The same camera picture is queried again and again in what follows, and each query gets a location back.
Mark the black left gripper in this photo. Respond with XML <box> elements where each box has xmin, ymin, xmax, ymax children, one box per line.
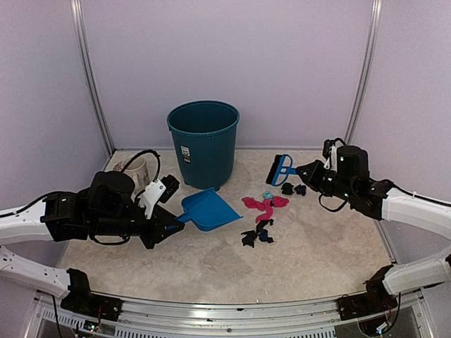
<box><xmin>90</xmin><ymin>205</ymin><xmax>184</xmax><ymax>249</ymax></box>

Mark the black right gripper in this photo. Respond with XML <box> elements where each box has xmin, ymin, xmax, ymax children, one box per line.
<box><xmin>297</xmin><ymin>159</ymin><xmax>356</xmax><ymax>202</ymax></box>

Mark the blue hand brush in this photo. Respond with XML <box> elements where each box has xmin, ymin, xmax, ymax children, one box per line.
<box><xmin>266</xmin><ymin>154</ymin><xmax>297</xmax><ymax>187</ymax></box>

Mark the blue plastic dustpan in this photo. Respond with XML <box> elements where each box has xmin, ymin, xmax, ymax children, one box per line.
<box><xmin>176</xmin><ymin>187</ymin><xmax>242</xmax><ymax>232</ymax></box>

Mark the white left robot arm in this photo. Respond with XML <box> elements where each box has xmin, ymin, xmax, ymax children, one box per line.
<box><xmin>1</xmin><ymin>171</ymin><xmax>185</xmax><ymax>313</ymax></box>

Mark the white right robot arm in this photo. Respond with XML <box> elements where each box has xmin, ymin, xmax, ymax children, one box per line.
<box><xmin>293</xmin><ymin>146</ymin><xmax>450</xmax><ymax>298</ymax></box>

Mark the small navy paper scrap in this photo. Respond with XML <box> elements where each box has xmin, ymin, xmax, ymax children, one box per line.
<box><xmin>294</xmin><ymin>184</ymin><xmax>307</xmax><ymax>196</ymax></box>

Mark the small black paper scrap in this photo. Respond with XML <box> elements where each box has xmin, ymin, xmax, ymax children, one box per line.
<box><xmin>281</xmin><ymin>182</ymin><xmax>294</xmax><ymax>196</ymax></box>

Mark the light blue paper scrap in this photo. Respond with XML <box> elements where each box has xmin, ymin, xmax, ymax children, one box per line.
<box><xmin>262</xmin><ymin>192</ymin><xmax>273</xmax><ymax>199</ymax></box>

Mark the white ceramic mug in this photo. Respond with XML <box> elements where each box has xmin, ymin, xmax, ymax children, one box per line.
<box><xmin>124</xmin><ymin>157</ymin><xmax>150</xmax><ymax>193</ymax></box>

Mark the long black paper strip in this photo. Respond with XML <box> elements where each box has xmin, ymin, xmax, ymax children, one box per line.
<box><xmin>241</xmin><ymin>230</ymin><xmax>258</xmax><ymax>248</ymax></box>

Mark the teal plastic waste bin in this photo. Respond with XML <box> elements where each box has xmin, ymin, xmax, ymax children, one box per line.
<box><xmin>166</xmin><ymin>101</ymin><xmax>240</xmax><ymax>191</ymax></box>

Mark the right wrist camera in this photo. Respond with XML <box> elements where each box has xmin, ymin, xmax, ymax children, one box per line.
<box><xmin>322</xmin><ymin>139</ymin><xmax>337</xmax><ymax>171</ymax></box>

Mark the aluminium front rail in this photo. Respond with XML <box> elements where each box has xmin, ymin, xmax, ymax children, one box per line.
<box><xmin>24</xmin><ymin>291</ymin><xmax>435</xmax><ymax>337</ymax></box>

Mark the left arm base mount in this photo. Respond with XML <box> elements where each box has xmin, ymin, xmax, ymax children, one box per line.
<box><xmin>60</xmin><ymin>268</ymin><xmax>123</xmax><ymax>322</ymax></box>

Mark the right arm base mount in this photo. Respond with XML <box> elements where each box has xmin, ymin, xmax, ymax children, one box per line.
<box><xmin>336</xmin><ymin>265</ymin><xmax>399</xmax><ymax>320</ymax></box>

